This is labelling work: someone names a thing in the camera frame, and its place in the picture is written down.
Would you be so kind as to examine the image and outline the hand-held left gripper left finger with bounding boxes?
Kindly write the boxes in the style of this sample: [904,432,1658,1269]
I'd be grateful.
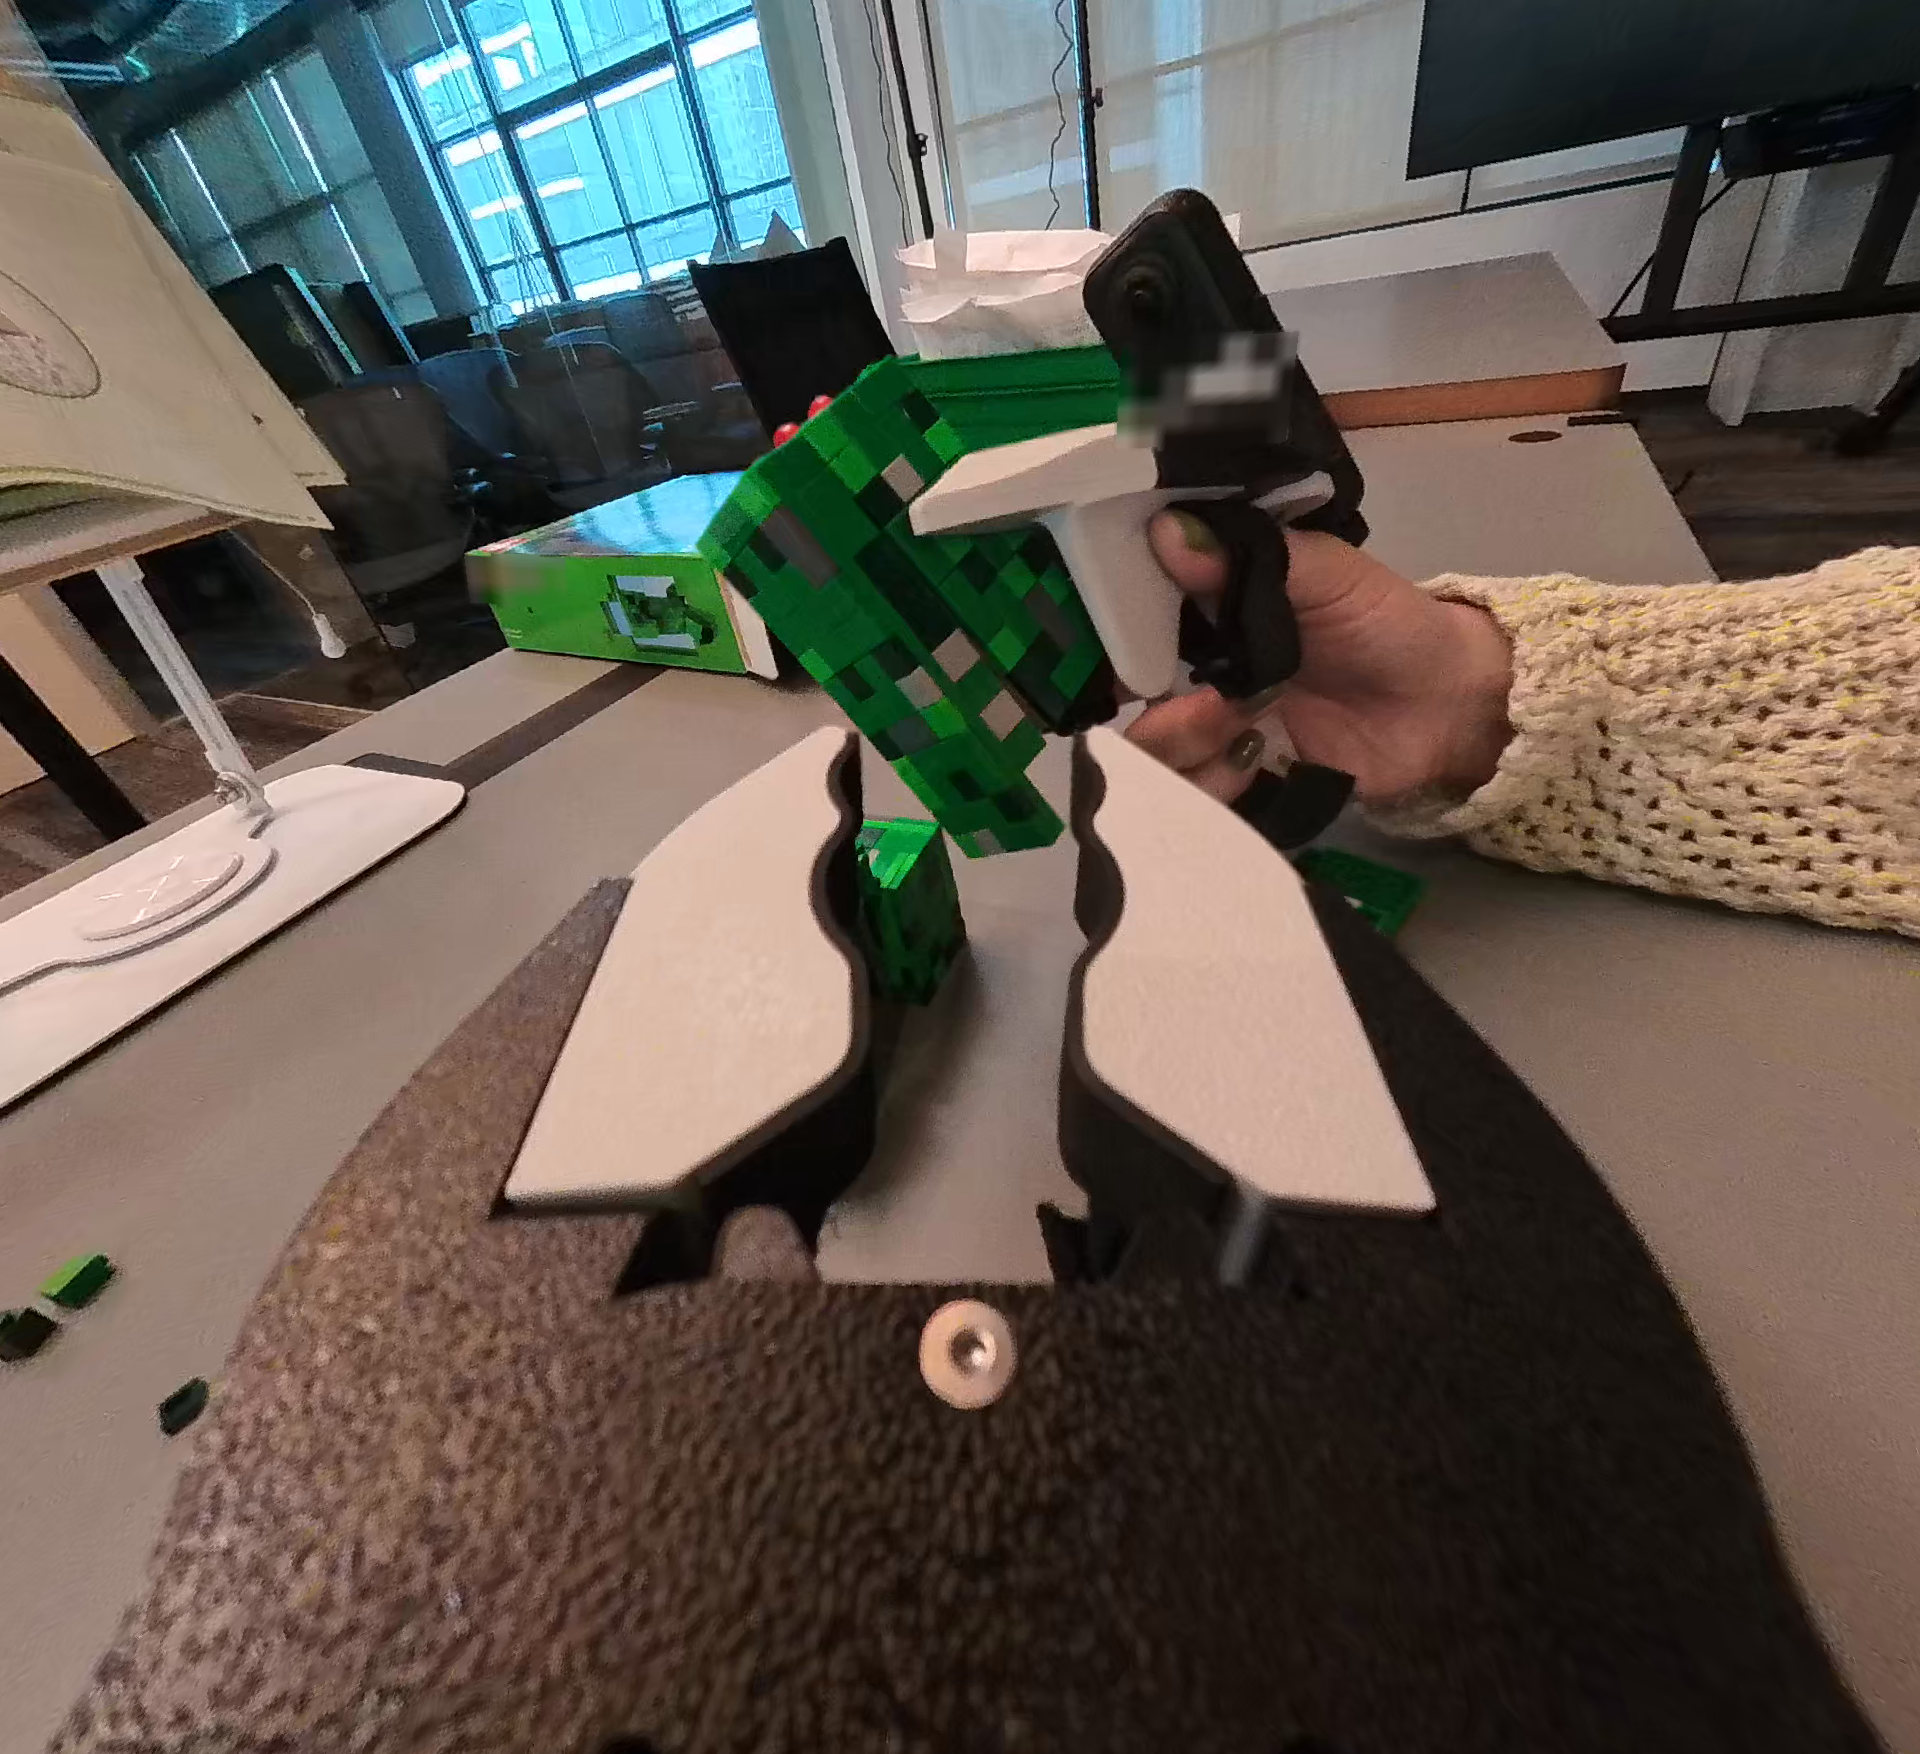
[502,726,874,1259]

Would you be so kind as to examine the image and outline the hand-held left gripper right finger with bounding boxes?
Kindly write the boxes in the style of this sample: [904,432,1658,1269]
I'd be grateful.
[1056,730,1440,1291]

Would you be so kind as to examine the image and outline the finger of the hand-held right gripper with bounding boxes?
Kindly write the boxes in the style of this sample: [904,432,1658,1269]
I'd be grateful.
[908,432,1201,541]

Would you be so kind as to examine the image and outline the tall green lego body block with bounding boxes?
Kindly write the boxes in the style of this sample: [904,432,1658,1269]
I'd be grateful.
[698,350,1118,860]

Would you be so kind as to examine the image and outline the green lego set box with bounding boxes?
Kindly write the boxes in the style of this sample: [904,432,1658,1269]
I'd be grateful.
[466,472,785,686]

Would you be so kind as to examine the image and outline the lego instruction booklet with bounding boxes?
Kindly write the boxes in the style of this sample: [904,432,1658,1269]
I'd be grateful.
[0,97,350,539]

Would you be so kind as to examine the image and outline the person's right hand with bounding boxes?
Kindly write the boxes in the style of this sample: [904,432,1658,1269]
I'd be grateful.
[1126,507,1516,814]

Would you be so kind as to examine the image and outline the white crumpled paper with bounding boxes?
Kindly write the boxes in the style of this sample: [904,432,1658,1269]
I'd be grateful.
[897,228,1118,365]

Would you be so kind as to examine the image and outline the black office chair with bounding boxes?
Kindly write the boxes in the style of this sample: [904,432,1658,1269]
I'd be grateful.
[688,240,899,439]

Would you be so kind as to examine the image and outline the white book stand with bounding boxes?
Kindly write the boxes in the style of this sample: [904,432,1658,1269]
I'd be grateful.
[0,493,469,1115]

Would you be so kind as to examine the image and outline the black tv stand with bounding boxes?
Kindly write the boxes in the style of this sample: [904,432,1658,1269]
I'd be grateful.
[1600,109,1920,348]

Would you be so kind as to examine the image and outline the white charging cable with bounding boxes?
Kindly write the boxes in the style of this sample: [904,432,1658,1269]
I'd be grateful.
[239,530,350,663]

